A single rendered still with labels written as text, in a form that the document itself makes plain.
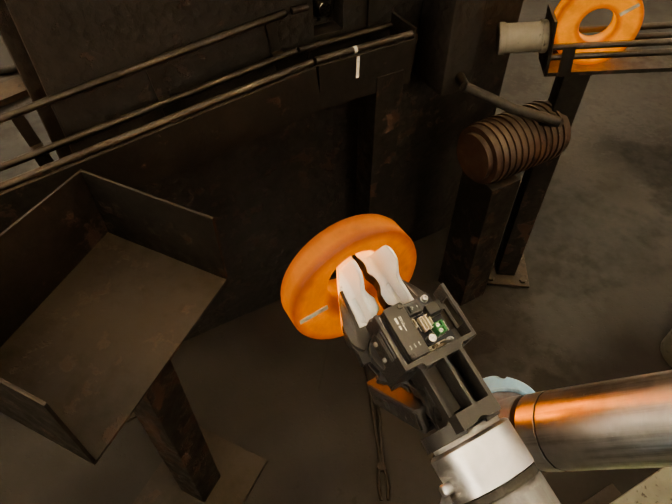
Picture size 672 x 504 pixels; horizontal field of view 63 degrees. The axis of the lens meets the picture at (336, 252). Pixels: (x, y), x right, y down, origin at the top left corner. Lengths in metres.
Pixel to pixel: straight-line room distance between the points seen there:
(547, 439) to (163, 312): 0.46
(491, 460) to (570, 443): 0.11
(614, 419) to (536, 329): 0.98
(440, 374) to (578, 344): 1.05
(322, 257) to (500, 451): 0.23
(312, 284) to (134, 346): 0.27
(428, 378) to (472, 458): 0.07
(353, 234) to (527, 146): 0.70
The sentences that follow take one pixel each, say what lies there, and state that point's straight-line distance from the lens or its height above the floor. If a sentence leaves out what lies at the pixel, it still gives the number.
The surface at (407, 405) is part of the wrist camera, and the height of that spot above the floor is 0.71.
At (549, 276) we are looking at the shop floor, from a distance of 1.62.
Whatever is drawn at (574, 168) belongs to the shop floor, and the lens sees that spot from 2.01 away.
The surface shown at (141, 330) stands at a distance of 0.72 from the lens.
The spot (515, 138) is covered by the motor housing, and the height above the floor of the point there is 0.52.
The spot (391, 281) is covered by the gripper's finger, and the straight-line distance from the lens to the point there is 0.53.
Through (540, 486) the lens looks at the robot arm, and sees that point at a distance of 0.48.
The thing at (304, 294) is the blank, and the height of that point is 0.74.
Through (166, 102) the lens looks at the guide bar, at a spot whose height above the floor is 0.67.
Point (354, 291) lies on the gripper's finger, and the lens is 0.52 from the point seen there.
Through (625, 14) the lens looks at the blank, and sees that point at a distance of 1.18.
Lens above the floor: 1.17
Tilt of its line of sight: 48 degrees down
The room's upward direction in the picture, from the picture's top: straight up
